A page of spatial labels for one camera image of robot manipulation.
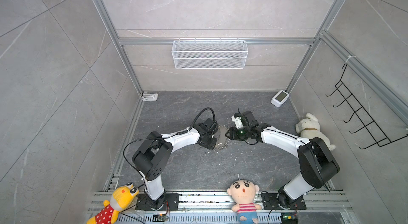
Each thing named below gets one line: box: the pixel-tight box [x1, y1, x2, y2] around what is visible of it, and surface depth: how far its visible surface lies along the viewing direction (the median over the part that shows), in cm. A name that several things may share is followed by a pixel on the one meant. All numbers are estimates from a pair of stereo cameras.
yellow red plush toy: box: [86, 182, 140, 224], surface depth 69 cm
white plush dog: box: [295, 113, 336, 151], surface depth 92 cm
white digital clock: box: [270, 90, 290, 108], surface depth 113 cm
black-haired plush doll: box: [226, 179, 262, 224], surface depth 70 cm
